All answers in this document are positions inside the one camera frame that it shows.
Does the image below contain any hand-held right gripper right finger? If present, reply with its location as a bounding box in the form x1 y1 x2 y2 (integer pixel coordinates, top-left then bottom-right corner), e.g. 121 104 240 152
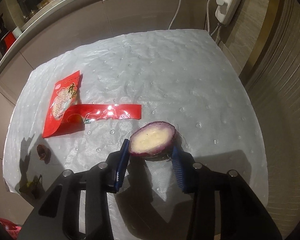
171 146 283 240

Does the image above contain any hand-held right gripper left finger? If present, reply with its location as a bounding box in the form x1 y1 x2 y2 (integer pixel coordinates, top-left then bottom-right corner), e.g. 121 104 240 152
16 138 130 240

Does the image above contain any red torn wrapper strip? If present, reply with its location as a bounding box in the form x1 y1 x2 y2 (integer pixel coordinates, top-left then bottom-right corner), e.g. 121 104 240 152
76 103 142 121

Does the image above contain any brown chestnut shell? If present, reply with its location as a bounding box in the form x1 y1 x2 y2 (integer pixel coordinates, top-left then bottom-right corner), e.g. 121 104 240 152
37 144 50 164

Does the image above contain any red snack packet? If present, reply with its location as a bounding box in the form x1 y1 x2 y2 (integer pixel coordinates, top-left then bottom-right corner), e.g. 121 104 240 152
42 70 85 138

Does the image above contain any black and red blender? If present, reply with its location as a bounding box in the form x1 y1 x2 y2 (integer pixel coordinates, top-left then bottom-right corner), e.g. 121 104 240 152
0 15 18 53

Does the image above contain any small olive scrap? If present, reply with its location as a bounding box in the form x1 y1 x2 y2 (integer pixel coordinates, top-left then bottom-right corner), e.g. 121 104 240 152
19 174 43 198

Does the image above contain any red net bag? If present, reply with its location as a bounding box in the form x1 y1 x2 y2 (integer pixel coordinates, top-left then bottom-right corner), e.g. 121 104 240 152
0 217 24 240

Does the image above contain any white power strip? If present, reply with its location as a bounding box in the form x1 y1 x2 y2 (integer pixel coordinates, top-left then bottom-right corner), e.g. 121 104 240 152
215 0 248 25

